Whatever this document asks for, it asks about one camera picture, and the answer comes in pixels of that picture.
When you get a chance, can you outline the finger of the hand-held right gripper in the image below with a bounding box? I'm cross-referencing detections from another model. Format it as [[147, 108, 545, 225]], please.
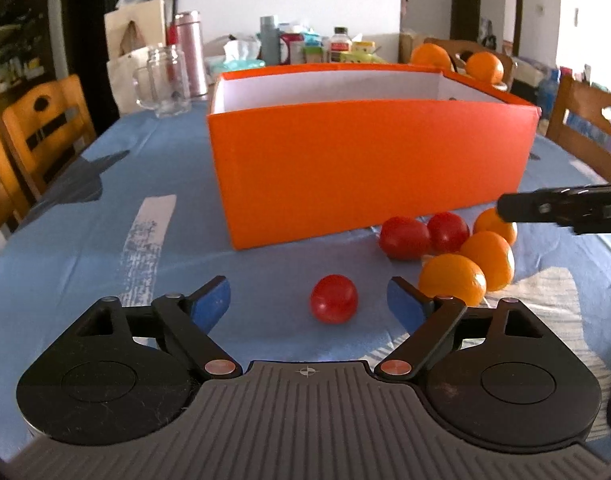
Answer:
[[498, 184, 611, 235]]

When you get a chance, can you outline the dark display shelf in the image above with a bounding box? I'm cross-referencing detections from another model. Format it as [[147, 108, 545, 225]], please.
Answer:
[[0, 0, 68, 126]]

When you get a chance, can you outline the teal tissue box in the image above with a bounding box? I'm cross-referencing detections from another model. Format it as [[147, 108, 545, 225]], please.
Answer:
[[205, 40, 266, 78]]

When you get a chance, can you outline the pink thermos bottle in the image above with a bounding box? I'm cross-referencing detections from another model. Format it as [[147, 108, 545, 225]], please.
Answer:
[[174, 10, 209, 101]]

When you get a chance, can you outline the black hanging bag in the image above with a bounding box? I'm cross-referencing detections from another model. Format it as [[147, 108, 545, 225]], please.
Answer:
[[480, 17, 498, 53]]

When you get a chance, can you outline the small mandarin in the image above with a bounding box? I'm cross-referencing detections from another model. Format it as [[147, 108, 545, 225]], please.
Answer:
[[473, 207, 517, 246], [459, 231, 515, 292], [418, 254, 487, 307]]

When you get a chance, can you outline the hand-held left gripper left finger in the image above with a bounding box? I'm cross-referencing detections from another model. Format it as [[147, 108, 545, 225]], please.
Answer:
[[72, 275, 243, 381]]

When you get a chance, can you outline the white paper bag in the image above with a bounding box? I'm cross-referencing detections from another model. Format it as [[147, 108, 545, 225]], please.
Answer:
[[104, 0, 166, 116]]

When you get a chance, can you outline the grey tall bottle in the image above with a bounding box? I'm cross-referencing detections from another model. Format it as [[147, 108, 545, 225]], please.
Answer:
[[259, 15, 281, 66]]

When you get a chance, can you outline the red labelled jar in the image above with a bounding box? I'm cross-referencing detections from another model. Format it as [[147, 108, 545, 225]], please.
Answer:
[[280, 32, 306, 65]]

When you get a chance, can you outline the orange cardboard box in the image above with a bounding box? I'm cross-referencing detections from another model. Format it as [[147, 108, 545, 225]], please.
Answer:
[[206, 62, 542, 251]]

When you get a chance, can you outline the red umbrella with black handle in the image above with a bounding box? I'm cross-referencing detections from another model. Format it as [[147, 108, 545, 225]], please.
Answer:
[[155, 0, 182, 47]]

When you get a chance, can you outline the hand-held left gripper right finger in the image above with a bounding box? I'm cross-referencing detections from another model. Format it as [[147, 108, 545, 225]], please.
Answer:
[[373, 276, 545, 382]]

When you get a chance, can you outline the red tomato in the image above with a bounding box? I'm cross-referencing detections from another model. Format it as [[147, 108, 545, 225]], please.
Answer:
[[428, 212, 470, 254], [310, 274, 359, 324], [379, 216, 432, 261]]

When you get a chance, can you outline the glass mug jar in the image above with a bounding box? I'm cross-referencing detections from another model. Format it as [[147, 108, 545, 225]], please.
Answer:
[[134, 44, 192, 119]]

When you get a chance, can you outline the large orange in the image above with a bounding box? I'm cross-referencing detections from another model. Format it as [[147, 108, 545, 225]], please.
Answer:
[[410, 42, 453, 70], [465, 51, 505, 85]]

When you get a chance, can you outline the clear bottle with black cap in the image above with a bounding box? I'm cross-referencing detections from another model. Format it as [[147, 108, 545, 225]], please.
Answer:
[[330, 26, 353, 63]]

